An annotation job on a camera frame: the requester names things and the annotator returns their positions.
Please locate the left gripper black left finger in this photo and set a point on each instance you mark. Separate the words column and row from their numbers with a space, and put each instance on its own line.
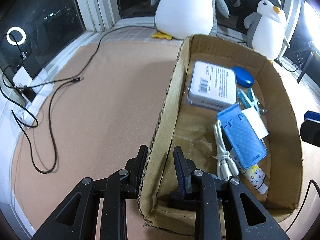
column 135, row 168

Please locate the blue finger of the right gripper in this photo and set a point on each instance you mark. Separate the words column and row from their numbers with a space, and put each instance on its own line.
column 310, row 128

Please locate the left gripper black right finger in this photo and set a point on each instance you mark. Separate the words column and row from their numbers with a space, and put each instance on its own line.
column 184, row 168

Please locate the white power adapter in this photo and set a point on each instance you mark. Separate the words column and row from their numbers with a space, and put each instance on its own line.
column 256, row 122

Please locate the blue plastic phone stand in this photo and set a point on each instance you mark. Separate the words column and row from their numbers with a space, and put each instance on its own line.
column 247, row 146

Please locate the blue clothes peg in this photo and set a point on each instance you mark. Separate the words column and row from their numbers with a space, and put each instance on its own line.
column 249, row 100

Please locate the patterned white lighter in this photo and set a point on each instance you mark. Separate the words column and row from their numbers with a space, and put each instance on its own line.
column 255, row 175

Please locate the cardboard box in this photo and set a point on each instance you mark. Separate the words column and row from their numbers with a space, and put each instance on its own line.
column 191, row 128

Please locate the blue round key fob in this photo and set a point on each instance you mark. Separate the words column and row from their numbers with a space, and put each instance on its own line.
column 243, row 77

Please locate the white square product box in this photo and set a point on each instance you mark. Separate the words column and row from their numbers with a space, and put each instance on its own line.
column 212, row 86

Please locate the black stand leg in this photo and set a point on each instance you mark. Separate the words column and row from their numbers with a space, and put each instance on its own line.
column 305, row 66

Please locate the small grey white penguin plush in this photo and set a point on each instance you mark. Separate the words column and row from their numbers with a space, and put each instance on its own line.
column 266, row 30

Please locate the pink plaid blanket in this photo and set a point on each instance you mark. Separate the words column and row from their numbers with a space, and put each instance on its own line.
column 144, row 32

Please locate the white charger at window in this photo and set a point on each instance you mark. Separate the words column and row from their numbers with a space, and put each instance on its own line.
column 22, row 78

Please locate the large grey white penguin plush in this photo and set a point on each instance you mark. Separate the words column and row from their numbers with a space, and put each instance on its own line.
column 180, row 19

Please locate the white ring light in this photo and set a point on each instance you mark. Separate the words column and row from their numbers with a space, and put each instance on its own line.
column 16, row 36

